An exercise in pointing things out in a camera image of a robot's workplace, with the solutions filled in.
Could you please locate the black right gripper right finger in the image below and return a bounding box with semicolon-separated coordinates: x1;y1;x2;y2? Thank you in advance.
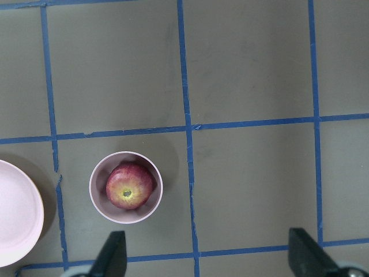
288;228;340;277

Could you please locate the red apple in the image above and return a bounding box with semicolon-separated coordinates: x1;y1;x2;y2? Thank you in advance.
106;162;154;210

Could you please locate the pink plate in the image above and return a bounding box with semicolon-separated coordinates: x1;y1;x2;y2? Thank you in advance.
1;160;44;267

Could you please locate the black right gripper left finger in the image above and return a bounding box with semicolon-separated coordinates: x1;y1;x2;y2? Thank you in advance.
89;231;127;276

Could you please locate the pink bowl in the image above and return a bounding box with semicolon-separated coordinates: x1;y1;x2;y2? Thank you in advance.
89;151;163;224

